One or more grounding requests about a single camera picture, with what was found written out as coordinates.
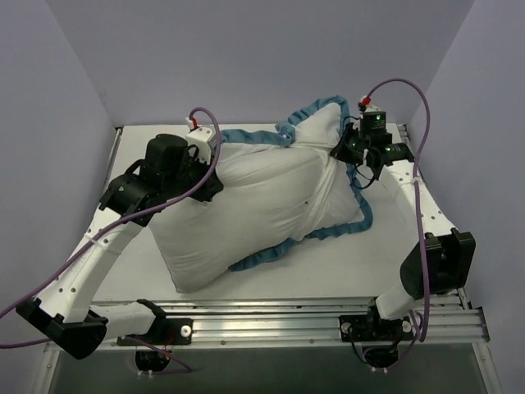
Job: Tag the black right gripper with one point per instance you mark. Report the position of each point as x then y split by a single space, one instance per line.
342 147

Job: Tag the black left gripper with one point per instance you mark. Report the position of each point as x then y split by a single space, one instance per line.
210 185

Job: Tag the white pillow insert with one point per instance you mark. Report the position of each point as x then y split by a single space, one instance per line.
268 198

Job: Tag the blue white houndstooth pillowcase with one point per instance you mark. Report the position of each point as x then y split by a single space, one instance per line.
324 172

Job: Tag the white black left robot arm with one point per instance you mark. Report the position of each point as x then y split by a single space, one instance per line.
63 310

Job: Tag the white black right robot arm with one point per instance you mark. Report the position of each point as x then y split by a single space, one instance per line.
441 259

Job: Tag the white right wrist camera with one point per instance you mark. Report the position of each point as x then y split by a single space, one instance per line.
366 105

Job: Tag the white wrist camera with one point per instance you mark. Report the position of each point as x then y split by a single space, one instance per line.
203 139
366 105

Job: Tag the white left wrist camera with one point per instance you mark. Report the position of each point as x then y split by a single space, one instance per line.
203 139

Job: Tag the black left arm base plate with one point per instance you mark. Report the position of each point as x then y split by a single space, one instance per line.
176 330

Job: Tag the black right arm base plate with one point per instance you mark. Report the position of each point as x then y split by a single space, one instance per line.
370 327

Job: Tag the aluminium mounting rail frame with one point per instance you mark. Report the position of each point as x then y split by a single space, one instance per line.
293 322

